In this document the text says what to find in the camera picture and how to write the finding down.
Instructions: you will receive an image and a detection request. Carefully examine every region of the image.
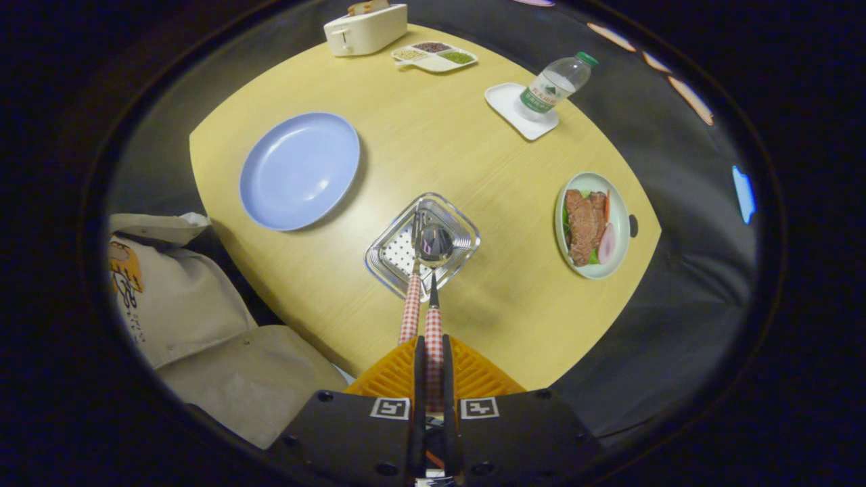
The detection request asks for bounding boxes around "cream white toaster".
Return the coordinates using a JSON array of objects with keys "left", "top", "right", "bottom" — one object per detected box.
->
[{"left": 323, "top": 3, "right": 409, "bottom": 57}]

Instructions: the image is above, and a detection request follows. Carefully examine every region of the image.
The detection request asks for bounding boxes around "white coaster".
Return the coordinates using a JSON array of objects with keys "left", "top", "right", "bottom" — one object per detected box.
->
[{"left": 484, "top": 83, "right": 560, "bottom": 141}]

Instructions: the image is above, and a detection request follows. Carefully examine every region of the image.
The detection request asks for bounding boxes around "metal wire cutlery basket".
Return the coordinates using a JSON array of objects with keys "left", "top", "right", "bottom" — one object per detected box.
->
[{"left": 364, "top": 192, "right": 482, "bottom": 303}]

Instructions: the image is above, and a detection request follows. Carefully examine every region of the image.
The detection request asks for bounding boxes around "green plate with meat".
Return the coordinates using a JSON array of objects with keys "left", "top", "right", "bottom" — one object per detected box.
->
[{"left": 554, "top": 171, "right": 631, "bottom": 281}]

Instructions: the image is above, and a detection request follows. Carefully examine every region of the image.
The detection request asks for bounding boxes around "spoon with red checked handle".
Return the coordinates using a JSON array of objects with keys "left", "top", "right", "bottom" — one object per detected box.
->
[{"left": 415, "top": 223, "right": 455, "bottom": 413}]

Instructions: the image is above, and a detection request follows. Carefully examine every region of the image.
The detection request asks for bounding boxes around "clear water bottle green cap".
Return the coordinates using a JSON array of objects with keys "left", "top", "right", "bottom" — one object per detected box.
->
[{"left": 519, "top": 51, "right": 599, "bottom": 121}]

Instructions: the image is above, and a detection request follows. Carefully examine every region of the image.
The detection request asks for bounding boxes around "fork with red checked handle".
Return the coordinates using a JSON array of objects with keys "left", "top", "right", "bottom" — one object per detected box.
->
[{"left": 398, "top": 208, "right": 427, "bottom": 346}]

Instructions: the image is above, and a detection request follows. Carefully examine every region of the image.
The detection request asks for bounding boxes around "white divided tray with beans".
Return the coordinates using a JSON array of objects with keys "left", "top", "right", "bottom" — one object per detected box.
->
[{"left": 391, "top": 41, "right": 478, "bottom": 74}]

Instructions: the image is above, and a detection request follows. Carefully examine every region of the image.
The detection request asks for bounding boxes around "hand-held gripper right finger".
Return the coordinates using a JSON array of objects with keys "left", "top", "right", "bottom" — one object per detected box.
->
[{"left": 443, "top": 333, "right": 603, "bottom": 487}]

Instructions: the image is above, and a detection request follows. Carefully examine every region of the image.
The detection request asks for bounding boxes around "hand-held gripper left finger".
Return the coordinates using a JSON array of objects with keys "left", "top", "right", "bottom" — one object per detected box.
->
[{"left": 267, "top": 335, "right": 427, "bottom": 487}]

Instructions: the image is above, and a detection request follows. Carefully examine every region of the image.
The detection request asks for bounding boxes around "blue plate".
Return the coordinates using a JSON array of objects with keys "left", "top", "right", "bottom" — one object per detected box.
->
[{"left": 239, "top": 112, "right": 361, "bottom": 232}]

